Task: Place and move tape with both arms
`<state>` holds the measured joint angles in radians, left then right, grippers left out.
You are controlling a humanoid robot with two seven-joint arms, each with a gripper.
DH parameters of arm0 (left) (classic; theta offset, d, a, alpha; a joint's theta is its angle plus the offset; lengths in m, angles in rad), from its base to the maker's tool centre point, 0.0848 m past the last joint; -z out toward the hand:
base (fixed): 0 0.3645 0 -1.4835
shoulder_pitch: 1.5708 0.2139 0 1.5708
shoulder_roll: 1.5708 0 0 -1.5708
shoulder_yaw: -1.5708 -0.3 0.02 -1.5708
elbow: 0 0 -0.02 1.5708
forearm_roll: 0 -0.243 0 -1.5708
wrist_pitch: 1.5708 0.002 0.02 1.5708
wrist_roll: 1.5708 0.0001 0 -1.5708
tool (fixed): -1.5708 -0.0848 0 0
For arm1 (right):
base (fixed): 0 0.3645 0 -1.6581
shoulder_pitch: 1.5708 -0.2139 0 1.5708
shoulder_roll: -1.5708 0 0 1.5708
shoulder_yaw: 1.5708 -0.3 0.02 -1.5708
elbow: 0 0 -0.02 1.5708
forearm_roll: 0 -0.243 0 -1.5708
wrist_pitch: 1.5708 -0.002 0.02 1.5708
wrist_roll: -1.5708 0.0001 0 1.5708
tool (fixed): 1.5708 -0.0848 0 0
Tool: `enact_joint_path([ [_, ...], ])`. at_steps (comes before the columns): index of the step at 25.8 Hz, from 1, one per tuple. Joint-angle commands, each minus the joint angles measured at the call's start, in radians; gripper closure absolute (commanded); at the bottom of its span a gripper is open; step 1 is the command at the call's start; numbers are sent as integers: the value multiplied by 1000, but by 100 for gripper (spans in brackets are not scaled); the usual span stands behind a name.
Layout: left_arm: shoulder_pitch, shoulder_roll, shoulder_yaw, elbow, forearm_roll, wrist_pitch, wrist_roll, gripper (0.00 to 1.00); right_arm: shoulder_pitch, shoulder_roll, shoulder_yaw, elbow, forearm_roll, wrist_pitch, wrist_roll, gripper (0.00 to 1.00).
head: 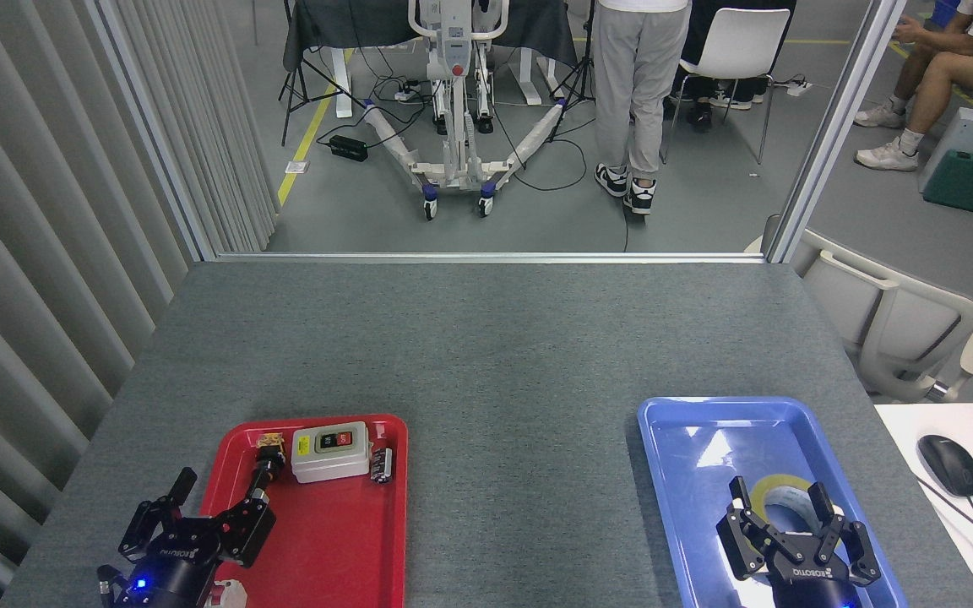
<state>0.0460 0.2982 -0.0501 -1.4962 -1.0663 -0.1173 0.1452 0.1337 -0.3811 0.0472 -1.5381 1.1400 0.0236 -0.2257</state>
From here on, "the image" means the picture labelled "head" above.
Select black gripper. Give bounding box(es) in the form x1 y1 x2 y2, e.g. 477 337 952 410
716 476 882 608
119 463 278 608

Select yellow tape roll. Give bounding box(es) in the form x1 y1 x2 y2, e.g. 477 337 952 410
748 474 822 537

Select white red connector block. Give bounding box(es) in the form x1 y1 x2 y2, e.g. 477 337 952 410
206 579 247 608

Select black orange push button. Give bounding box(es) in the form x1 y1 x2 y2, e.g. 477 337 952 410
253 432 287 484

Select blue plastic tray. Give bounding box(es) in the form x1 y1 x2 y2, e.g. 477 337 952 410
637 397 910 608

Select red plastic tray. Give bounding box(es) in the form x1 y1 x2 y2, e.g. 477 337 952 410
198 414 409 608

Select black computer mouse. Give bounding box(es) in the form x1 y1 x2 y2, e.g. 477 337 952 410
917 434 973 497

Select pale grey office chair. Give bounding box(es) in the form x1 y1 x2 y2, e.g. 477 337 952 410
744 215 973 404

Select black light stand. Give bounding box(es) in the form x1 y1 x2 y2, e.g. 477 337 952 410
278 0 369 147

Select person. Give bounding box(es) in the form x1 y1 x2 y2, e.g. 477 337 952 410
854 0 973 172
664 0 797 129
592 0 692 215

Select white plastic chair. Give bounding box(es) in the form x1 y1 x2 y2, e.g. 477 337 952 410
660 8 791 166

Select black tripod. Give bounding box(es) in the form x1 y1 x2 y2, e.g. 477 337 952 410
547 0 622 143

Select table with black cloth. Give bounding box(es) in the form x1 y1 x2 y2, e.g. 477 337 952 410
282 0 579 119

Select white stand on wheels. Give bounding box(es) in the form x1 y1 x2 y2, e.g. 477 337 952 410
362 0 576 220

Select grey switch box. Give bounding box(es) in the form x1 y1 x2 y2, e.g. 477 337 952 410
291 421 372 484

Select thin mouse cable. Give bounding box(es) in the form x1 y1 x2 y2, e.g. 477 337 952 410
916 475 973 565

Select silver rail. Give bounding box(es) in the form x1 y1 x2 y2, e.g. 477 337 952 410
215 251 768 264

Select silver post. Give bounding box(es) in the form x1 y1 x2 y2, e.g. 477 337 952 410
85 0 219 263
765 0 910 264

